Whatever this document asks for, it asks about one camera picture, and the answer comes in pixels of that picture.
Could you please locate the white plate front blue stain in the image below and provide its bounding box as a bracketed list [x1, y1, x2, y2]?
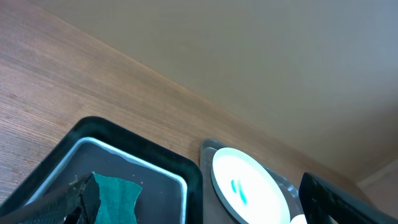
[290, 214, 307, 224]

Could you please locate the small black water tray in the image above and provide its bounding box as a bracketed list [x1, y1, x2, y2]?
[1, 116, 203, 223]

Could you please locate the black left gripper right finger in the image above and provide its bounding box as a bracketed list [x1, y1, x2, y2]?
[298, 172, 397, 224]

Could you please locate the white plate top blue stain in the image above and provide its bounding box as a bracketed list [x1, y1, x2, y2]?
[211, 147, 290, 224]

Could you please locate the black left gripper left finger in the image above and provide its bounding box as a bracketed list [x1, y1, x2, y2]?
[1, 173, 101, 224]

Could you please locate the green yellow sponge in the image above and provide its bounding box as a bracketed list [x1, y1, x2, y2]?
[94, 174, 142, 224]

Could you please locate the large brown serving tray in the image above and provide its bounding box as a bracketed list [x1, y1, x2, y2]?
[200, 139, 305, 223]

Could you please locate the white plate blue stain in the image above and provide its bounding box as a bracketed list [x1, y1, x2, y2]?
[211, 147, 290, 224]
[290, 214, 307, 224]

